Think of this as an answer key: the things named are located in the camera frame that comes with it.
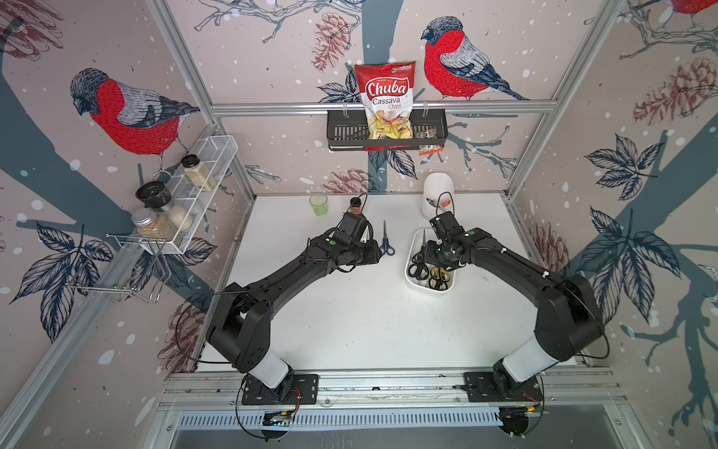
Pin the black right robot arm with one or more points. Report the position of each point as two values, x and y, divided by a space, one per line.
567 318

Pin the white wire spice shelf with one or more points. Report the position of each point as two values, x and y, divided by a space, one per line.
217 152

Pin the black wire wall basket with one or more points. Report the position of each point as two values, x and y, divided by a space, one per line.
353 131

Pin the blue handled scissors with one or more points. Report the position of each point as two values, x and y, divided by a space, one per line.
386 248

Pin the yellow handled scissors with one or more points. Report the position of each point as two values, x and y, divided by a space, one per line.
439 279

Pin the small snack packet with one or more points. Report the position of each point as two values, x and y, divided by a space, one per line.
429 149

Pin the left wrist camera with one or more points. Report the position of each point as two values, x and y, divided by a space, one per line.
351 228

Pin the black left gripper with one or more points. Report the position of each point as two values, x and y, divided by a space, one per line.
374 253

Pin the white round container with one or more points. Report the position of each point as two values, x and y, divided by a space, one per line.
438 191

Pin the black grinder jar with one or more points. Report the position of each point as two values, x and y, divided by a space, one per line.
156 196

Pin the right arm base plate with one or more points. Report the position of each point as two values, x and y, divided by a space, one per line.
486 386

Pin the spice jar silver lid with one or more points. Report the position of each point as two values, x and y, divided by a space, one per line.
152 225

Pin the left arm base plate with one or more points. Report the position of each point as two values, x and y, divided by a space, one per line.
294 389

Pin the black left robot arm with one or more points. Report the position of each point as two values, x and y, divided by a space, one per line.
240 328

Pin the brown spice bottle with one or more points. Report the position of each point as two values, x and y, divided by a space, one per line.
356 205

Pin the red Chuba chips bag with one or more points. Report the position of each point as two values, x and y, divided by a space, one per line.
386 92

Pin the green plastic cup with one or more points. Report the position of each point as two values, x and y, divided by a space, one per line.
319 204

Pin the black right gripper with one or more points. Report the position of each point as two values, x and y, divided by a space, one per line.
429 261

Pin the white plastic storage box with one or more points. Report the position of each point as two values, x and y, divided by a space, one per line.
420 239

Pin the spice jar black lid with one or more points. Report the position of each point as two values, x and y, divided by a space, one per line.
198 173

